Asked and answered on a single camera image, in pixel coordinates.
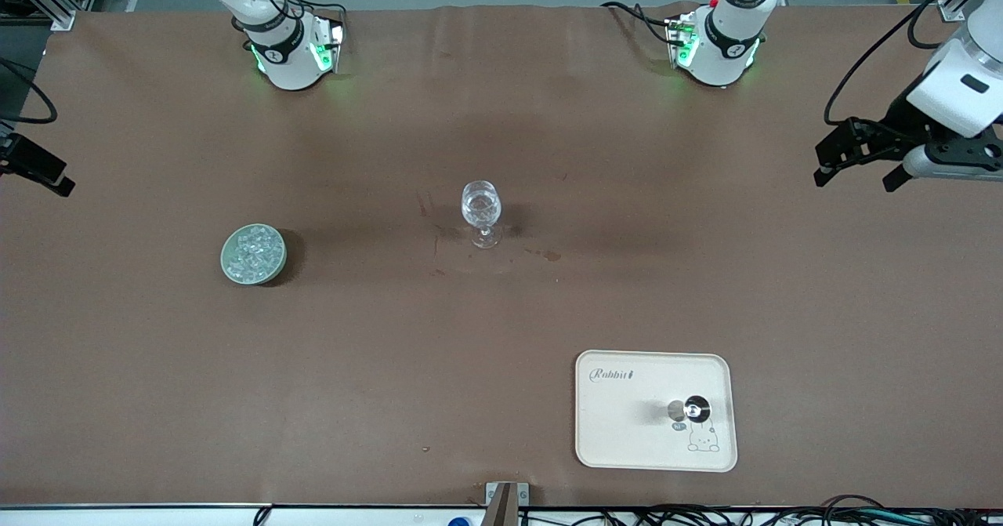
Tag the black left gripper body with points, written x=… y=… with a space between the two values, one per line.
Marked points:
x=896 y=121

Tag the clear ice cubes pile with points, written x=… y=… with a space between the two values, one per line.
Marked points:
x=255 y=253

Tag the steel double jigger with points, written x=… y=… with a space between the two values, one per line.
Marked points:
x=695 y=409

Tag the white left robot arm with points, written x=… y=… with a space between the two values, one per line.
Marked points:
x=725 y=48

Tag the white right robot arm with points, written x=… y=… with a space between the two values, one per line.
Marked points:
x=286 y=63

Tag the clear wine glass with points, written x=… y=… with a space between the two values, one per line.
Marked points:
x=480 y=204

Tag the aluminium extrusion bar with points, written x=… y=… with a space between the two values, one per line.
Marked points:
x=952 y=10

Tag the green round bowl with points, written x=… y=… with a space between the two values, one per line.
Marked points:
x=225 y=258

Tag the cream tray with rabbit print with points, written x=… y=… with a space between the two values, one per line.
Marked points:
x=627 y=424

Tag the brown table cover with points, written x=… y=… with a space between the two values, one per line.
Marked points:
x=470 y=353

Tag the aluminium camera mount post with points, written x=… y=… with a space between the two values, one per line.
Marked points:
x=501 y=506

